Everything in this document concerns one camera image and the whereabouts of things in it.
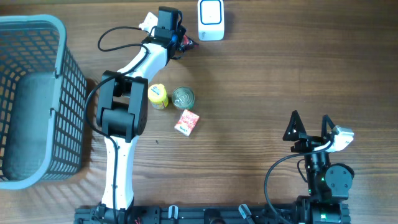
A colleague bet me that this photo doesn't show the green tin can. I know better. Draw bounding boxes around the green tin can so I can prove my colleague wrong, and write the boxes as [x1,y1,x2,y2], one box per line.
[172,86,195,110]

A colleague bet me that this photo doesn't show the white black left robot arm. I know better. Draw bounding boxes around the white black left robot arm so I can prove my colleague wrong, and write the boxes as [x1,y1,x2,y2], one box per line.
[95,26,189,215]

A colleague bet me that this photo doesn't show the dark snack packet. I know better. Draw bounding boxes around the dark snack packet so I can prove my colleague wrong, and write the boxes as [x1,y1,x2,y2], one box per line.
[181,35,199,51]

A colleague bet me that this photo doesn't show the grey plastic basket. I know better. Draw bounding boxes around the grey plastic basket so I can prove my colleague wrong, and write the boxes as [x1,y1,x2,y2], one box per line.
[1,14,87,190]

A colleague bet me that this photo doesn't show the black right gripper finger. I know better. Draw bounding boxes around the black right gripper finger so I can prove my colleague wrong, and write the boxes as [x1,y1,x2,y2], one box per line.
[282,110,307,141]
[321,114,335,138]

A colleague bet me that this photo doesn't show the yellow lidded jar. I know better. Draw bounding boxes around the yellow lidded jar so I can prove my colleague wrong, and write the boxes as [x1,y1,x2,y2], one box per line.
[148,84,169,110]

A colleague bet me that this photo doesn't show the red white small carton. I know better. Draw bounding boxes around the red white small carton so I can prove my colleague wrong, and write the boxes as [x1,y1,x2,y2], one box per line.
[174,110,200,136]

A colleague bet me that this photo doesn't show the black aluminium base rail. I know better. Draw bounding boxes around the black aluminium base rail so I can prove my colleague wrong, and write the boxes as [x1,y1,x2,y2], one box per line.
[74,202,351,224]

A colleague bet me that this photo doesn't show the white barcode scanner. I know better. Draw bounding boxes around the white barcode scanner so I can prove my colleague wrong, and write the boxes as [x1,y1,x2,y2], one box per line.
[197,0,224,41]

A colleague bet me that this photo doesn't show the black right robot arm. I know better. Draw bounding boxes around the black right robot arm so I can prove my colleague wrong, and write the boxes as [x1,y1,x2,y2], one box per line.
[282,111,354,223]

